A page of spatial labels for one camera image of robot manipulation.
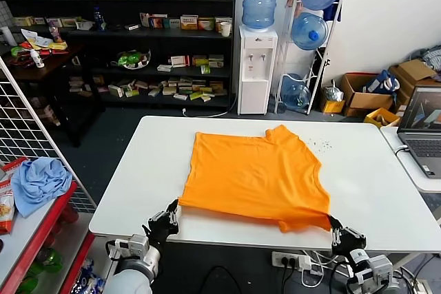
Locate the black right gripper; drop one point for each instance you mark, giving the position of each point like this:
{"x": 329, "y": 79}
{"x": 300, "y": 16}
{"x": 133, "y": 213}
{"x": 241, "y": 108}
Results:
{"x": 349, "y": 244}

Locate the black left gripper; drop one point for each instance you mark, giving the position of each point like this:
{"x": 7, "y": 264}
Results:
{"x": 163, "y": 230}

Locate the orange t-shirt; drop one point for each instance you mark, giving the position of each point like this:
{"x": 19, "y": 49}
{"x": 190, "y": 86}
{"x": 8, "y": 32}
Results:
{"x": 255, "y": 177}

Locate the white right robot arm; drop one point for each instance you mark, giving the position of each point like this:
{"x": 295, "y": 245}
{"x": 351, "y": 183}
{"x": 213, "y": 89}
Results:
{"x": 360, "y": 259}

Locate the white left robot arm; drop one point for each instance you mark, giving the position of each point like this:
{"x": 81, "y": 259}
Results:
{"x": 131, "y": 282}

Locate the pile of patterned clothes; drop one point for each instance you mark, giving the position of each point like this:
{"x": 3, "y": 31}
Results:
{"x": 430, "y": 56}

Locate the large white table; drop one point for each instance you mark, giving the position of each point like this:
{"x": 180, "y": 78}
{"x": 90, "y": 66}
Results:
{"x": 155, "y": 170}

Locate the white plug adapter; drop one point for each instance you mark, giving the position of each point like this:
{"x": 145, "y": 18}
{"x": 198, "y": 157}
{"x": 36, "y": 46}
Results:
{"x": 305, "y": 263}

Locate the white power strip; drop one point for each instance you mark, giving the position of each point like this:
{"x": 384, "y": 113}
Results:
{"x": 284, "y": 259}

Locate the small white side table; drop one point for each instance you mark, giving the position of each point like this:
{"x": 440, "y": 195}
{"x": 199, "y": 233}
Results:
{"x": 403, "y": 168}

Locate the blue white plastic package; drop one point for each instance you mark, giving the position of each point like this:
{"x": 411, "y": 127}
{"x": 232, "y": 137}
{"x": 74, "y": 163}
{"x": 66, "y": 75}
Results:
{"x": 84, "y": 278}

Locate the red metal shelf rack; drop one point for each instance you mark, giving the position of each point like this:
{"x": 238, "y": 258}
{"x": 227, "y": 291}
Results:
{"x": 60, "y": 207}

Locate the grey open laptop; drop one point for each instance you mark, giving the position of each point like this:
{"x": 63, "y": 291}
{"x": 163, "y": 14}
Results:
{"x": 423, "y": 146}

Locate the yellow open box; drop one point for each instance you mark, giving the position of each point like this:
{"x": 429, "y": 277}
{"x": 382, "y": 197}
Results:
{"x": 372, "y": 115}

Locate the lime green medicine box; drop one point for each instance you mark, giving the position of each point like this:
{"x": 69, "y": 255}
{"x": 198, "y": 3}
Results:
{"x": 195, "y": 95}

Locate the beige medicine box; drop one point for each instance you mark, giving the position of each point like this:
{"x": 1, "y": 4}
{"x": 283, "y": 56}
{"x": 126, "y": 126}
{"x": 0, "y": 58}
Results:
{"x": 155, "y": 92}

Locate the green plastic bottle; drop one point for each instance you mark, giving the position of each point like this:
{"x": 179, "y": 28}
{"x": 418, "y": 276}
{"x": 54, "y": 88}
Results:
{"x": 29, "y": 282}
{"x": 50, "y": 259}

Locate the light green medicine box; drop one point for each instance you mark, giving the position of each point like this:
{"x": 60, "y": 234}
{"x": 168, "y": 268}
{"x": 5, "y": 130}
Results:
{"x": 132, "y": 93}

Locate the small yellow carton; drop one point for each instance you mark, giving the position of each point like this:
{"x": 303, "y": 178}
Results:
{"x": 332, "y": 106}

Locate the crumpled light blue cloth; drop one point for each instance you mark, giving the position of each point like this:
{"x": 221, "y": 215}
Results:
{"x": 41, "y": 184}

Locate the white green medicine box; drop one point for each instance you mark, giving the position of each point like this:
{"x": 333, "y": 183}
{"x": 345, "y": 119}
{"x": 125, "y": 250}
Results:
{"x": 116, "y": 91}

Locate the open brown cardboard box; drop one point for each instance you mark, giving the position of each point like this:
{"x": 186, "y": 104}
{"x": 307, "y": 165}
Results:
{"x": 365, "y": 101}

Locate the silver foil bag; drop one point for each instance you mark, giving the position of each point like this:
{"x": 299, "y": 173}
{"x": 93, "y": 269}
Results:
{"x": 333, "y": 92}

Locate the flat white medicine box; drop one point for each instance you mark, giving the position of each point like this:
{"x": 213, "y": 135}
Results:
{"x": 164, "y": 67}
{"x": 132, "y": 27}

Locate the white water dispenser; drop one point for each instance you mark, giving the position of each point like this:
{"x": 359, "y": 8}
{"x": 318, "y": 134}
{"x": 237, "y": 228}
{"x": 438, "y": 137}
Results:
{"x": 253, "y": 94}

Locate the small green medicine box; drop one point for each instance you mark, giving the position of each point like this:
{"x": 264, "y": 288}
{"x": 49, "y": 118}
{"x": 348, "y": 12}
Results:
{"x": 205, "y": 69}

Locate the red white medicine box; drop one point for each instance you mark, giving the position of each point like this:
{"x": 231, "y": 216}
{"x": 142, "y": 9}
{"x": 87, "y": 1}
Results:
{"x": 180, "y": 61}

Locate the blue fabric bag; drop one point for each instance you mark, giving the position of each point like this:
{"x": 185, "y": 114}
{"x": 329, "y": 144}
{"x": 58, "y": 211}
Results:
{"x": 379, "y": 82}

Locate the yellow green medicine box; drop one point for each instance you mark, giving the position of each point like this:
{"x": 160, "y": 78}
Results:
{"x": 200, "y": 60}

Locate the stacked pale medicine boxes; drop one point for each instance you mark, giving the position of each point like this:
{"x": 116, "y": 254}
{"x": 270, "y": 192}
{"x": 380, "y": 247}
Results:
{"x": 76, "y": 84}

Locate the bowl with green fruit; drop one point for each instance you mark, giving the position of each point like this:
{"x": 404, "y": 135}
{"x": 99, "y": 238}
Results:
{"x": 131, "y": 60}

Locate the grey green medicine box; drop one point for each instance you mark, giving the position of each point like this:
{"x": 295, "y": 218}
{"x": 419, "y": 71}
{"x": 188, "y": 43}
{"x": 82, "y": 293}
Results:
{"x": 216, "y": 61}

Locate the red white snack bag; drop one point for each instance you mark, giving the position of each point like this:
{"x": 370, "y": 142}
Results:
{"x": 8, "y": 170}

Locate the black clamp stand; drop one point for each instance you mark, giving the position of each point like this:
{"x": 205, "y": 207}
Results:
{"x": 325, "y": 62}

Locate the tan cardboard box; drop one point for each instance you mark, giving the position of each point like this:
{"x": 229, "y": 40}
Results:
{"x": 413, "y": 70}

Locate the white metal jug rack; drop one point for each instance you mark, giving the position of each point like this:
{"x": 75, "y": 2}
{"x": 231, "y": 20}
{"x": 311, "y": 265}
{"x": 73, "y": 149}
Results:
{"x": 283, "y": 53}

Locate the dark wooden table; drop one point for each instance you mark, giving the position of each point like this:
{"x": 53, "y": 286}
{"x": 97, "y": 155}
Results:
{"x": 51, "y": 63}

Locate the white teal medicine box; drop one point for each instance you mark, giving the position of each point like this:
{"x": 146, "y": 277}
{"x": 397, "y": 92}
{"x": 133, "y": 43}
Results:
{"x": 171, "y": 23}

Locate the yellow white medicine box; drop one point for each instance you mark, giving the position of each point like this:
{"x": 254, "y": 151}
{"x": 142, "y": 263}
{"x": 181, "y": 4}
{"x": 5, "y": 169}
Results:
{"x": 189, "y": 22}

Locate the white paper cup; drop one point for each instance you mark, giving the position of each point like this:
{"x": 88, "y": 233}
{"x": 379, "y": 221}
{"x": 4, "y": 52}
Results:
{"x": 225, "y": 29}

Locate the orange green medicine box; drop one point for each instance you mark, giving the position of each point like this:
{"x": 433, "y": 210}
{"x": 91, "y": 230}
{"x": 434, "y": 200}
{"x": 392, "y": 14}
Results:
{"x": 206, "y": 24}

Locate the white pink medicine box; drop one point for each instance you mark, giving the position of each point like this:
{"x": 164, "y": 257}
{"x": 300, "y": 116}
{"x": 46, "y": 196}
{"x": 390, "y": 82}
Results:
{"x": 144, "y": 20}

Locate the small white plastic bottle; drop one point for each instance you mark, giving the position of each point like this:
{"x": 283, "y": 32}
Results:
{"x": 37, "y": 60}

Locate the blue drink bottle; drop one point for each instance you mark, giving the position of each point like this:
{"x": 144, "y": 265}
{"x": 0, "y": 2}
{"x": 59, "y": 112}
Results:
{"x": 99, "y": 20}

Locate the white open tray box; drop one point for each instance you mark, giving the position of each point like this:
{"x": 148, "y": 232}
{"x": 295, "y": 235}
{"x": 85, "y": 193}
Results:
{"x": 84, "y": 25}

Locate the black shelf unit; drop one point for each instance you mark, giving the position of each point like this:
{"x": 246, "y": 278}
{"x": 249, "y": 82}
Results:
{"x": 165, "y": 6}

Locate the yellow white paper pile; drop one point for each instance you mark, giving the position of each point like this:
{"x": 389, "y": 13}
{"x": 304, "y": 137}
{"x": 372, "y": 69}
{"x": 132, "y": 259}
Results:
{"x": 41, "y": 42}

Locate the purple drink bottle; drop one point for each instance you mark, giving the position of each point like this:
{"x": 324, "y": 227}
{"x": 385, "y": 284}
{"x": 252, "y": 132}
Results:
{"x": 55, "y": 32}

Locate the pale green medicine box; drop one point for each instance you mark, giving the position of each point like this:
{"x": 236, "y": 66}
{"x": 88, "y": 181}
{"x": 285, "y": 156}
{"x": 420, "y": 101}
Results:
{"x": 70, "y": 22}

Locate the green snack packet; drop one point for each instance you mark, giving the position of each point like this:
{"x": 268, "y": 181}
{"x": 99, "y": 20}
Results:
{"x": 17, "y": 51}

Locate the dark blue hanging cloth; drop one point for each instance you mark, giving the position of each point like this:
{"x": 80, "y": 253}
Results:
{"x": 332, "y": 8}

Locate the white paper roll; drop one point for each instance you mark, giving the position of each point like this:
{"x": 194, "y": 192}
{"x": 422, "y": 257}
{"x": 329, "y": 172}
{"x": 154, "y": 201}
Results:
{"x": 7, "y": 36}

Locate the pale yellow medicine box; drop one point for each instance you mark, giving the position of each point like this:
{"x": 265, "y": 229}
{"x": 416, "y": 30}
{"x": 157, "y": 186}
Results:
{"x": 23, "y": 21}

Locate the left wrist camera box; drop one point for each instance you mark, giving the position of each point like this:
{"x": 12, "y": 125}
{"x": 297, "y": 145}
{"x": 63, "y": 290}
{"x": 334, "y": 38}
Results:
{"x": 139, "y": 246}

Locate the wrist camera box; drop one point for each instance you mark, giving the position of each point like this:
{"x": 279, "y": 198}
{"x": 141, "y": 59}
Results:
{"x": 139, "y": 246}
{"x": 380, "y": 268}

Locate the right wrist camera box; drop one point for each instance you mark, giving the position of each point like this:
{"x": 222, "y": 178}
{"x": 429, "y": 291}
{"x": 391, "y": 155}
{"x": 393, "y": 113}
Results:
{"x": 380, "y": 268}

